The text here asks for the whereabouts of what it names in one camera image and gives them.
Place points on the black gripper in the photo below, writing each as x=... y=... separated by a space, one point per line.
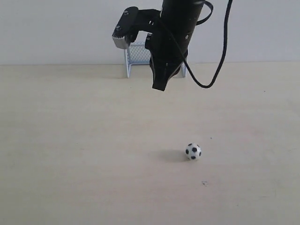
x=173 y=28

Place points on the black and white mini soccer ball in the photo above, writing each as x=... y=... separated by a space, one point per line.
x=193 y=151

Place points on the light blue miniature soccer goal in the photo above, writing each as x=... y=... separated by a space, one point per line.
x=136 y=54

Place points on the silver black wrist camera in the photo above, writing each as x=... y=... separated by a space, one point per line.
x=132 y=21

